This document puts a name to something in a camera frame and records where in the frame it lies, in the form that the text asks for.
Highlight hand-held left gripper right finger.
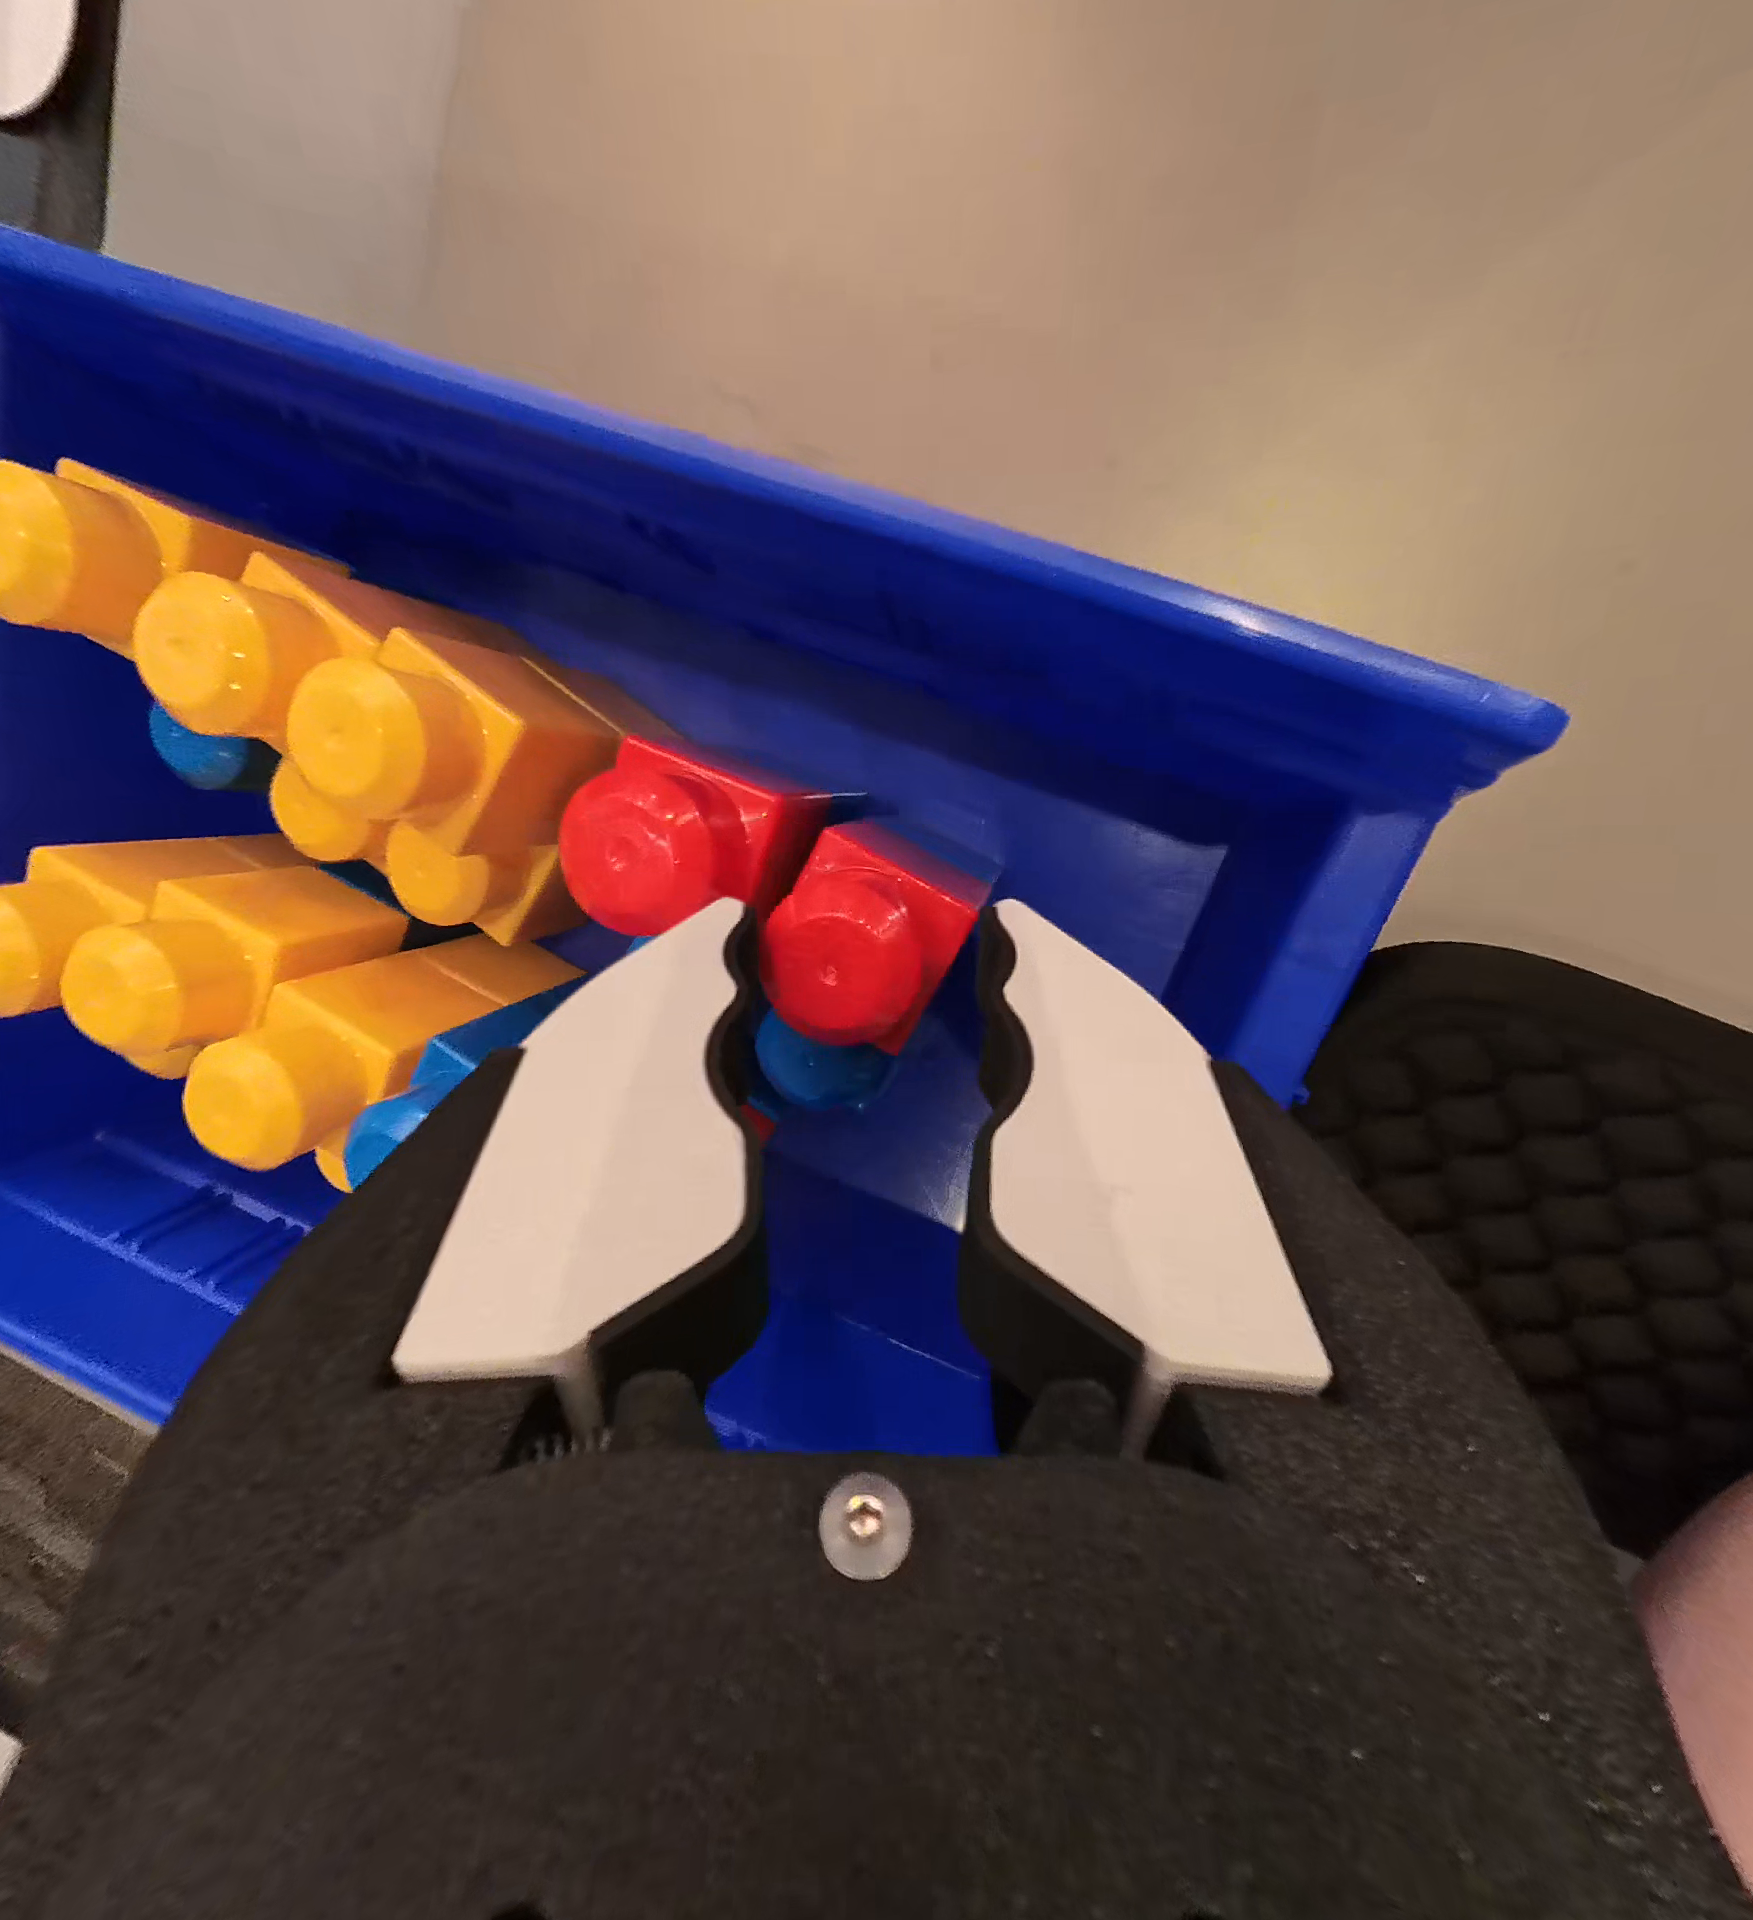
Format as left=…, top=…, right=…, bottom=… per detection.
left=960, top=896, right=1337, bottom=1444

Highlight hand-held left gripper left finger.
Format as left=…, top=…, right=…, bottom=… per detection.
left=389, top=896, right=761, bottom=1430

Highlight blue plastic bin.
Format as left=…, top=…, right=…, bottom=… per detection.
left=0, top=215, right=1569, bottom=1455

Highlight orange mega block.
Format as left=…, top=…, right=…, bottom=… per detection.
left=0, top=455, right=630, bottom=948
left=0, top=830, right=589, bottom=1193

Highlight black wrist rest pad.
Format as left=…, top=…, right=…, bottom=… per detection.
left=1295, top=941, right=1753, bottom=1556

